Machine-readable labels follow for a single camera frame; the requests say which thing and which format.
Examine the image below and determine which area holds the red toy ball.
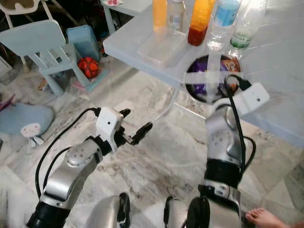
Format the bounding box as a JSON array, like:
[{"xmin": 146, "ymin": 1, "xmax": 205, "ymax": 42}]
[{"xmin": 77, "ymin": 57, "xmax": 100, "ymax": 79}]

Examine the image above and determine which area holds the white plastic folding table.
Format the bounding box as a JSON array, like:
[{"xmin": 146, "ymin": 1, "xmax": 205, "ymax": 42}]
[{"xmin": 103, "ymin": 0, "xmax": 304, "ymax": 149}]

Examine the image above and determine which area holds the clear plastic food container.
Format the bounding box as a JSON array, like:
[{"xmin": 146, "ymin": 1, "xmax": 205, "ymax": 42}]
[{"xmin": 138, "ymin": 29, "xmax": 188, "ymax": 65}]

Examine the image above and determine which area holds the silver robot left leg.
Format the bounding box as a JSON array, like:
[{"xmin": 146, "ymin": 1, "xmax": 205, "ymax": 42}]
[{"xmin": 85, "ymin": 192, "xmax": 130, "ymax": 228}]

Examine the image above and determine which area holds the silver robot leg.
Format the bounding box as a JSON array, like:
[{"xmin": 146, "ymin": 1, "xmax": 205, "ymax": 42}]
[
  {"xmin": 164, "ymin": 196, "xmax": 190, "ymax": 228},
  {"xmin": 85, "ymin": 192, "xmax": 130, "ymax": 228}
]

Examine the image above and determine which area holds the blue plastic bin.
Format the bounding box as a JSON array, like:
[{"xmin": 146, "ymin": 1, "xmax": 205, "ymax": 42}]
[{"xmin": 66, "ymin": 25, "xmax": 101, "ymax": 61}]

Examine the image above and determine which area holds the dark round bin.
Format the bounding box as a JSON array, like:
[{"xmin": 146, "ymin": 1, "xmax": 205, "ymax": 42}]
[{"xmin": 185, "ymin": 54, "xmax": 243, "ymax": 103}]

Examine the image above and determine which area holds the silver robot right leg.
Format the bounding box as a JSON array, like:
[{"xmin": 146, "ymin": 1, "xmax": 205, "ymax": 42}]
[{"xmin": 164, "ymin": 196, "xmax": 190, "ymax": 228}]

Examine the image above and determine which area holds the pale blue cushion white face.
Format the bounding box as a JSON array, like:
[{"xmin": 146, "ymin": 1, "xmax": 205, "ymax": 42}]
[{"xmin": 0, "ymin": 102, "xmax": 54, "ymax": 146}]

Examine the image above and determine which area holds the small orange juice bottle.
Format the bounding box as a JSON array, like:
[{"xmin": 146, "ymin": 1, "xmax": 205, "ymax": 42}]
[{"xmin": 152, "ymin": 0, "xmax": 168, "ymax": 31}]

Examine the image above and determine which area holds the small pale blue table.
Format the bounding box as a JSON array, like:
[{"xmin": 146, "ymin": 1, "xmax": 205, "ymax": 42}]
[{"xmin": 102, "ymin": 0, "xmax": 153, "ymax": 34}]

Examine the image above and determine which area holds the small clear labelled bottle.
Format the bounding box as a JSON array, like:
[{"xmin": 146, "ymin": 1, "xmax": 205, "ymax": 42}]
[{"xmin": 167, "ymin": 0, "xmax": 186, "ymax": 31}]

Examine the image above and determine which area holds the large orange red drink bottle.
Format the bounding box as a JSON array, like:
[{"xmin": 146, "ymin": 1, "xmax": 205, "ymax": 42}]
[{"xmin": 188, "ymin": 0, "xmax": 217, "ymax": 47}]

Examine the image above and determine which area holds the light blue child's chair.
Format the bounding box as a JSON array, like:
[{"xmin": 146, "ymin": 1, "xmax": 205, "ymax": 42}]
[{"xmin": 0, "ymin": 19, "xmax": 72, "ymax": 97}]

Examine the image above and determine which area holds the clear bottle green label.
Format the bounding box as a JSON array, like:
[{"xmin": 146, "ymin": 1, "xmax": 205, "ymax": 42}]
[{"xmin": 227, "ymin": 0, "xmax": 267, "ymax": 60}]

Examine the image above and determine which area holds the clear bottle blue label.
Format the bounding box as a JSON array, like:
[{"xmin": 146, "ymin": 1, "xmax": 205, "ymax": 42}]
[{"xmin": 207, "ymin": 0, "xmax": 243, "ymax": 51}]

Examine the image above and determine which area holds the person's bare foot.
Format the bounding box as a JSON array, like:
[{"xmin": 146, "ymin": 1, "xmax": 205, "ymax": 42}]
[{"xmin": 245, "ymin": 208, "xmax": 304, "ymax": 228}]

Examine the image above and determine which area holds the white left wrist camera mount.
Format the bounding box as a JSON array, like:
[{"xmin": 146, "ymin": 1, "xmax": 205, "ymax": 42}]
[{"xmin": 96, "ymin": 107, "xmax": 124, "ymax": 147}]

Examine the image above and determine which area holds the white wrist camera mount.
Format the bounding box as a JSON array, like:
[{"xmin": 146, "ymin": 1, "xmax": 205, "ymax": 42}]
[
  {"xmin": 213, "ymin": 82, "xmax": 270, "ymax": 117},
  {"xmin": 96, "ymin": 107, "xmax": 124, "ymax": 147}
]

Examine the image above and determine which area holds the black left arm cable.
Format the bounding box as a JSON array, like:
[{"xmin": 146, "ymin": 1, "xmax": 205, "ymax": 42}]
[{"xmin": 36, "ymin": 107, "xmax": 101, "ymax": 200}]

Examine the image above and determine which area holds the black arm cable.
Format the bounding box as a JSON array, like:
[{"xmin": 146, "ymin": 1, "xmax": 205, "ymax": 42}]
[
  {"xmin": 224, "ymin": 74, "xmax": 252, "ymax": 171},
  {"xmin": 36, "ymin": 107, "xmax": 101, "ymax": 200}
]

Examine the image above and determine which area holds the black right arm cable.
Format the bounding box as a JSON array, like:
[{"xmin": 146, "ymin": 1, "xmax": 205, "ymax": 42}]
[{"xmin": 224, "ymin": 74, "xmax": 252, "ymax": 171}]

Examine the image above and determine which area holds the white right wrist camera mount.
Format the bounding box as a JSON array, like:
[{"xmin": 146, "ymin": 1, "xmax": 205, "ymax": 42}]
[{"xmin": 213, "ymin": 82, "xmax": 270, "ymax": 117}]

